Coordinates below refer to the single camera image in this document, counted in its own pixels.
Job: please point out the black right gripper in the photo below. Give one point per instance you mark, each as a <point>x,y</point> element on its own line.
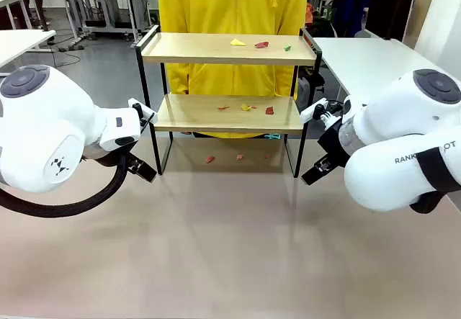
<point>335,142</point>

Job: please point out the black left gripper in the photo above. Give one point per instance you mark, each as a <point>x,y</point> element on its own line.
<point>108,158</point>

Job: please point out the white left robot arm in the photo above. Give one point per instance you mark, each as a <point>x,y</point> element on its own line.
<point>43,124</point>

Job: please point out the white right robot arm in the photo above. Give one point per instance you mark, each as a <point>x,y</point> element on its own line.
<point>389,117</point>

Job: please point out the two-tier wood and metal shelf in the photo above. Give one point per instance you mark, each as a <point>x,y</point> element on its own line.
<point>223,56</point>

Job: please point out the orange-red paper scrap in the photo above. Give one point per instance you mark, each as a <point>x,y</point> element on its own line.
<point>240,157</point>

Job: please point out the crumpled yellow paper scrap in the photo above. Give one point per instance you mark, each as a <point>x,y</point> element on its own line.
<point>246,107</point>

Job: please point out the thin red paper scrap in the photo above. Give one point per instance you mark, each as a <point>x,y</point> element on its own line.
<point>223,108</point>

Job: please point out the white side table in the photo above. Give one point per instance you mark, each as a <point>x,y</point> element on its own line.
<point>360,59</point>
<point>18,43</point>

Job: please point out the person in blue clothes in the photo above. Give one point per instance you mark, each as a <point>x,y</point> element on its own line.
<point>351,5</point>

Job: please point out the person in yellow hoodie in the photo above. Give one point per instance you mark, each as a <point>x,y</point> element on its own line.
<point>230,5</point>

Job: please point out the brown cardboard sheet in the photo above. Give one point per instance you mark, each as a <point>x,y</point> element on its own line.
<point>425,13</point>

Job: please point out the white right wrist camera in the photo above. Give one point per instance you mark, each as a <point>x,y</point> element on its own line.
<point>308,112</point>

